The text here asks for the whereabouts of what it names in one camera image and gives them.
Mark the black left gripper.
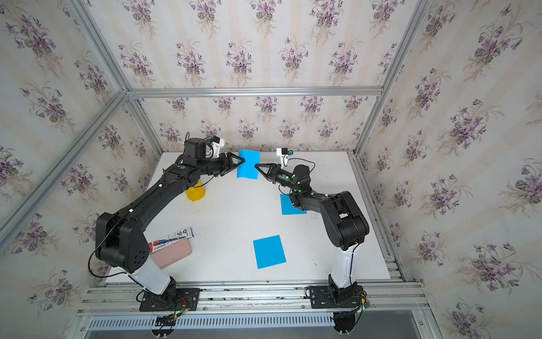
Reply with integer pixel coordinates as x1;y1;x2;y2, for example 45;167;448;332
195;151;244;177

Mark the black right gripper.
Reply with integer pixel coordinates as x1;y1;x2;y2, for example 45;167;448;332
254;164;299;193

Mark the blue paper sheet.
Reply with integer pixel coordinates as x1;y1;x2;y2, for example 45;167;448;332
253;235;287;269
280;194;307;216
237;150;261;180

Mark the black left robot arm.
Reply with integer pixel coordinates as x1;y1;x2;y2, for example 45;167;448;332
93;137;245;297

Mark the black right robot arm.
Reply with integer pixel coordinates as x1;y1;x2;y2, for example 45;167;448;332
254;163;370;297

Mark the yellow pen cup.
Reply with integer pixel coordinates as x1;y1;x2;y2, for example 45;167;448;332
185;179;206;202

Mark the blue paper sheet front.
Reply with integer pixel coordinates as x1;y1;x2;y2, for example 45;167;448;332
253;235;287;269

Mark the white pen box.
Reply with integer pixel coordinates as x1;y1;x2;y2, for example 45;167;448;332
148;227;193;254

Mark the pink pencil case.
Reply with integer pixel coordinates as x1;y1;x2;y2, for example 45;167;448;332
150;239;192;268

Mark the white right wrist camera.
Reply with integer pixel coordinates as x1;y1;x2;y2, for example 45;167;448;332
276;148;294;168

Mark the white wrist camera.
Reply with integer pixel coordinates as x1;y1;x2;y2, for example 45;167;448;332
206;136;226;158
276;148;294;168

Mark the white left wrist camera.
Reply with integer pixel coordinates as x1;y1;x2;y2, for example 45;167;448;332
206;136;226;158

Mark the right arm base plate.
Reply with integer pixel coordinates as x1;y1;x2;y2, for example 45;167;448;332
305;284;367;309

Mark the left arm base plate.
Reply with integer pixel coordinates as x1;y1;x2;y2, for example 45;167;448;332
136;288;201;312

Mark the aluminium rail frame front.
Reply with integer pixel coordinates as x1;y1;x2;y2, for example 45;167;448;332
64;279;443;338

